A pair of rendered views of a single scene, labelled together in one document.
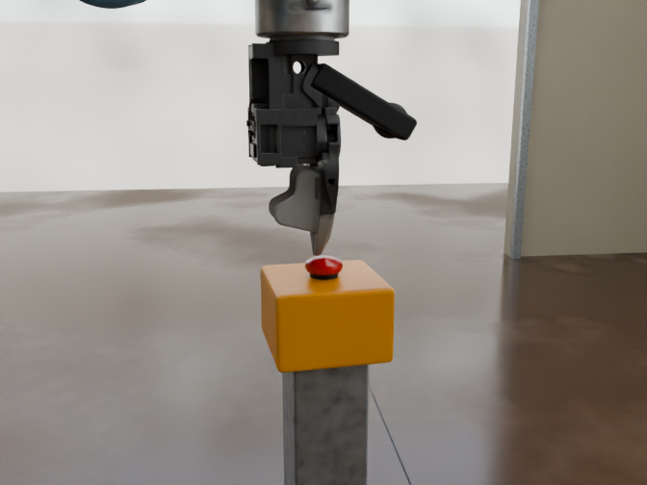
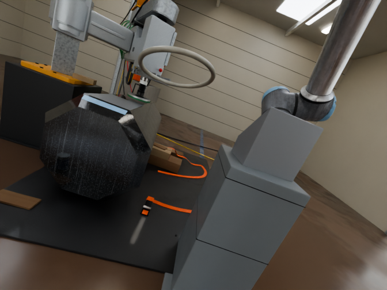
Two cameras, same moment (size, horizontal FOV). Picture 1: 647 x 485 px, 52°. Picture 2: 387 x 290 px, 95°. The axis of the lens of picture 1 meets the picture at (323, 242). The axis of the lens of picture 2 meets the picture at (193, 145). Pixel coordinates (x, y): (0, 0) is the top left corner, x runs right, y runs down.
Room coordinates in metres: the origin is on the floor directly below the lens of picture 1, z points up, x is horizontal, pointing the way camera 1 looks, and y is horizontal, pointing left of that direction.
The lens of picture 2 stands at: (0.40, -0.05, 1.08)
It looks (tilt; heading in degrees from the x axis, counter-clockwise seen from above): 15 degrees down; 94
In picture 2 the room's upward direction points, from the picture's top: 22 degrees clockwise
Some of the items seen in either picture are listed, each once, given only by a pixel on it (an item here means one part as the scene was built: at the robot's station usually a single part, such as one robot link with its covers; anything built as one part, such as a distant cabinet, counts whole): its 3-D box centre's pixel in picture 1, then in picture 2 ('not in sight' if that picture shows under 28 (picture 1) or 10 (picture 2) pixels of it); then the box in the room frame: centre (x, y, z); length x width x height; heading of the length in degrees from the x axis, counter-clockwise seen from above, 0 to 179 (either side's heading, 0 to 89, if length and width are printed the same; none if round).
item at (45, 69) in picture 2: not in sight; (62, 73); (-1.31, 1.72, 0.76); 0.49 x 0.49 x 0.05; 13
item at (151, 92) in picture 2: not in sight; (140, 98); (-1.79, 4.78, 0.43); 1.30 x 0.62 x 0.86; 97
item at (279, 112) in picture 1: (295, 105); not in sight; (0.67, 0.03, 1.26); 0.09 x 0.08 x 0.12; 103
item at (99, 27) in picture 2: not in sight; (95, 25); (-1.16, 1.85, 1.35); 0.74 x 0.34 x 0.25; 39
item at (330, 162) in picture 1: (324, 169); not in sight; (0.65, 0.00, 1.19); 0.05 x 0.02 x 0.09; 13
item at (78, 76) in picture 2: not in sight; (84, 79); (-1.05, 1.73, 0.81); 0.20 x 0.10 x 0.05; 21
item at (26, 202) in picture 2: not in sight; (15, 199); (-0.63, 0.82, 0.02); 0.25 x 0.10 x 0.01; 13
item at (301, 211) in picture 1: (302, 215); not in sight; (0.65, 0.02, 1.15); 0.06 x 0.03 x 0.09; 103
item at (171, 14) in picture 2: not in sight; (151, 19); (-0.60, 1.89, 1.60); 0.96 x 0.25 x 0.17; 130
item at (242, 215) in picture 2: not in sight; (227, 224); (0.71, 0.93, 0.43); 0.50 x 0.50 x 0.85; 7
